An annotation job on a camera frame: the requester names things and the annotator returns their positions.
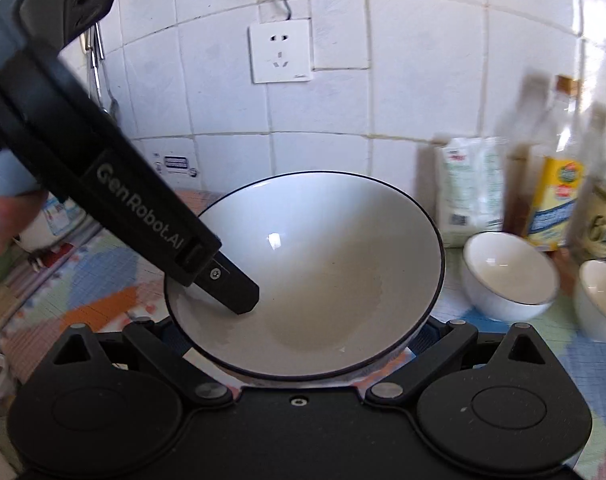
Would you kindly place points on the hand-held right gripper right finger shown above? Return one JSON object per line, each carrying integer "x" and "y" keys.
{"x": 453, "y": 342}

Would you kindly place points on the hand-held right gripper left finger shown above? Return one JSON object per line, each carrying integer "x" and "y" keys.
{"x": 153, "y": 350}

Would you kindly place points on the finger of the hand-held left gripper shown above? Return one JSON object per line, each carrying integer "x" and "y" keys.
{"x": 233, "y": 290}

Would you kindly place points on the white ribbed bowl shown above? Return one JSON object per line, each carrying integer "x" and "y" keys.
{"x": 603, "y": 300}
{"x": 508, "y": 275}
{"x": 333, "y": 270}

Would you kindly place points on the person's left hand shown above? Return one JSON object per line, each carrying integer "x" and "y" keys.
{"x": 3, "y": 222}

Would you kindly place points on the white rice cooker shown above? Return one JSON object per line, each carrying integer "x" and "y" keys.
{"x": 58, "y": 220}

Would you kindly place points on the colourful patchwork cloth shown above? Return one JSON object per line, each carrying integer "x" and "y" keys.
{"x": 113, "y": 280}

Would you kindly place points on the white seasoning packet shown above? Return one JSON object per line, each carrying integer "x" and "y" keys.
{"x": 470, "y": 190}

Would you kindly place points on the yellow label oil bottle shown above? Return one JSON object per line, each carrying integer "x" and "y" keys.
{"x": 555, "y": 195}

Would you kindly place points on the dark clear glass bottle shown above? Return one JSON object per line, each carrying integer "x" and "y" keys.
{"x": 520, "y": 175}

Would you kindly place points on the beige label vinegar bottle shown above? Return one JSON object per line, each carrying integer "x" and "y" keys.
{"x": 603, "y": 220}

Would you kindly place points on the white wall sticker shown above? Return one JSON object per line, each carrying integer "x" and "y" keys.
{"x": 175, "y": 165}

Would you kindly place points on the white wall socket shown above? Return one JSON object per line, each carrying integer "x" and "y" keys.
{"x": 280, "y": 50}

